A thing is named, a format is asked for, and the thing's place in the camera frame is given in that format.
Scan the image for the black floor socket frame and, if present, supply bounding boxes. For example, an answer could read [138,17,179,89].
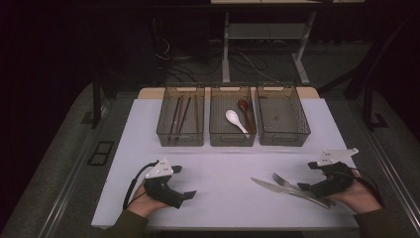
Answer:
[86,140,116,167]

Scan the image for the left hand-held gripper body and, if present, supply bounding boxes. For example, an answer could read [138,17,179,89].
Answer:
[143,157,184,210]

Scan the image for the tangle of floor cables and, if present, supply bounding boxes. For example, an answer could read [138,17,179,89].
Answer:
[153,36,285,85]

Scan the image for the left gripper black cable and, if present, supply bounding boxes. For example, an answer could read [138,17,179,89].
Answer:
[122,160,160,210]

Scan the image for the person's right hand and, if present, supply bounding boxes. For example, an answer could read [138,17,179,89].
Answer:
[325,170,383,214]

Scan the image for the white-framed desk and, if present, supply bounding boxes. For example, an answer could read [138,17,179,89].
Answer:
[210,0,366,86]

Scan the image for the person's left hand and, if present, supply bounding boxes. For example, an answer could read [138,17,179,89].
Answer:
[126,179,169,218]

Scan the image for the brown wooden spoon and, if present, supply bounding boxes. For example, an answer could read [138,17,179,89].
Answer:
[237,99,255,134]

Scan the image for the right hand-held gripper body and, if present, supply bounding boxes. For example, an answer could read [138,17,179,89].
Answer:
[310,148,360,199]

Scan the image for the metal floor rail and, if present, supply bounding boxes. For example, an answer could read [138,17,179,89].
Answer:
[38,132,100,238]
[355,108,420,226]

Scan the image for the black chopstick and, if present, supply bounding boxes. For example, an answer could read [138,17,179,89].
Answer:
[177,96,192,135]
[169,96,181,135]

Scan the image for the black metal stand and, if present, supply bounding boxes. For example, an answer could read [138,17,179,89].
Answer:
[318,16,417,132]
[80,73,111,130]

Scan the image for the clear grey plastic bin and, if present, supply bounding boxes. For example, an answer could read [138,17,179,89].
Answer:
[257,85,312,147]
[209,86,258,148]
[156,86,206,148]

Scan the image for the metal table knife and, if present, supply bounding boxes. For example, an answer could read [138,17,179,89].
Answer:
[251,177,331,210]

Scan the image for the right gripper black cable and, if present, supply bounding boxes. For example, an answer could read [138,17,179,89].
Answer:
[355,168,387,209]

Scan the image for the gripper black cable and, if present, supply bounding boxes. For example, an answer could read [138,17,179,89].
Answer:
[122,160,160,210]
[355,168,387,209]

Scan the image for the white table mat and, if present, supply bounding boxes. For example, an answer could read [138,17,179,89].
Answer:
[90,97,365,231]

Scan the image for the metal fork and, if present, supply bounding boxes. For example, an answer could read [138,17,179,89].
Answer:
[271,172,337,206]

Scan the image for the white ceramic spoon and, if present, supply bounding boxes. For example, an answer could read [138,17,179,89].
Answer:
[225,109,251,135]

